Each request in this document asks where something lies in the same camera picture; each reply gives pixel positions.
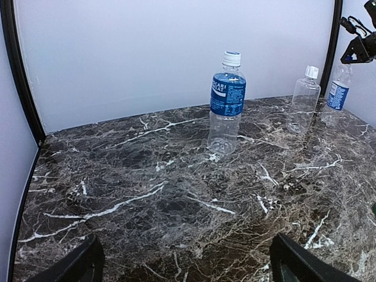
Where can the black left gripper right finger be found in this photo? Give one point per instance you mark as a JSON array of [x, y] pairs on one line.
[[291, 262]]

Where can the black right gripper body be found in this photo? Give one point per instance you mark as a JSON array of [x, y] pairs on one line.
[[368, 47]]

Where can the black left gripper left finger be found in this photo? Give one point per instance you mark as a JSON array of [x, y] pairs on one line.
[[84, 263]]

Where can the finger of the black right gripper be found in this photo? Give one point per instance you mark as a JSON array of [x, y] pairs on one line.
[[353, 52]]

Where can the Pocari Sweat clear bottle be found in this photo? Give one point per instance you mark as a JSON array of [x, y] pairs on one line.
[[227, 95]]

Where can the clear unlabelled bottle white cap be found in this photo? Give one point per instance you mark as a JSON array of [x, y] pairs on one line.
[[304, 102]]

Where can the blue cap blue label bottle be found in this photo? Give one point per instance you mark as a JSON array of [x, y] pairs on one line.
[[337, 94]]

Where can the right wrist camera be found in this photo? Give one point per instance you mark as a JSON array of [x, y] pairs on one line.
[[354, 26]]

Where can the black right corner post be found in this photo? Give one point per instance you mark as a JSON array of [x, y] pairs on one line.
[[332, 45]]

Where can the black corner post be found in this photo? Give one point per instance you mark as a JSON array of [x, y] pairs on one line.
[[13, 49], [332, 45]]

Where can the black left corner post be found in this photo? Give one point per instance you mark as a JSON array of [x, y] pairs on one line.
[[13, 49]]

